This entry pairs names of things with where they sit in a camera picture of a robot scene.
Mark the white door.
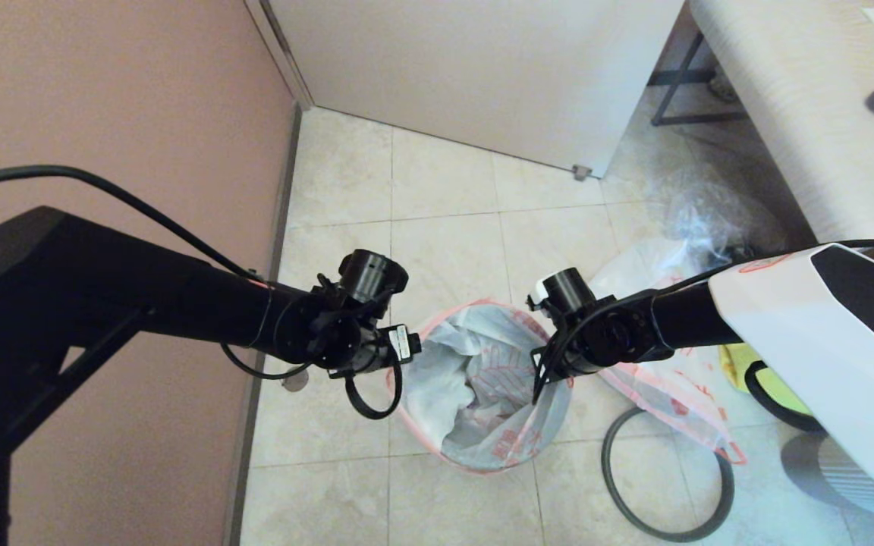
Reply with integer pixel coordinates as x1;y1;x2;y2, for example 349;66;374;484
266;0;688;179

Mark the smooth black left arm cable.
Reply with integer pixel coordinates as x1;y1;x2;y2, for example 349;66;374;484
0;165;263;281

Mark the clear plastic bag with dark items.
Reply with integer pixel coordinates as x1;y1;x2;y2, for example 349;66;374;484
668;171;791;262

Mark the white door frame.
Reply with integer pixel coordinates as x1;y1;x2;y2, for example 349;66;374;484
246;0;315;111

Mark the white plastic bag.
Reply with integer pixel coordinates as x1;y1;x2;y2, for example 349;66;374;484
589;239;747;465

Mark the grey metal baseboard strip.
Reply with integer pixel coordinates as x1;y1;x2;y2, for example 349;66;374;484
223;102;305;546

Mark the white ribbed round stool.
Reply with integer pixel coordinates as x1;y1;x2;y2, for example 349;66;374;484
782;432;874;516

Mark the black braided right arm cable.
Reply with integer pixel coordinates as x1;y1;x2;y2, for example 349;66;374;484
744;360;825;433

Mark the yellow fabric bag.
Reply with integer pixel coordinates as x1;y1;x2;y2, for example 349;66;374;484
718;258;874;414

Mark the light wood grain table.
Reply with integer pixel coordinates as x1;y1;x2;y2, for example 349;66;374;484
649;0;874;247

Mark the black bin ring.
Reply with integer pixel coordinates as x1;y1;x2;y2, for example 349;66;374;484
602;407;736;543

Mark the fresh white pink-trimmed bag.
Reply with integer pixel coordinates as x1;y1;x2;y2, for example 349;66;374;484
388;298;574;475

